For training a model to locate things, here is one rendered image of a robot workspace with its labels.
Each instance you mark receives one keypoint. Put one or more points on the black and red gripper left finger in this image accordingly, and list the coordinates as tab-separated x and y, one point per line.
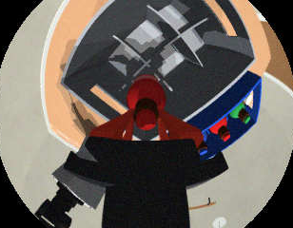
116	127

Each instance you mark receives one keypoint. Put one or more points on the dark grey crate with dividers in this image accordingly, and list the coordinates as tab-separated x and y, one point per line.
194	79

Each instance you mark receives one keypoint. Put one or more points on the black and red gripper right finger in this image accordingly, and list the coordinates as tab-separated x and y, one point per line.
177	129

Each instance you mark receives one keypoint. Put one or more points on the green bottle with pale green label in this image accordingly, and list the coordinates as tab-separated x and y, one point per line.
240	112

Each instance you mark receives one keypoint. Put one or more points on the blue crate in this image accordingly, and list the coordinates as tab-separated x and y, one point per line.
223	106

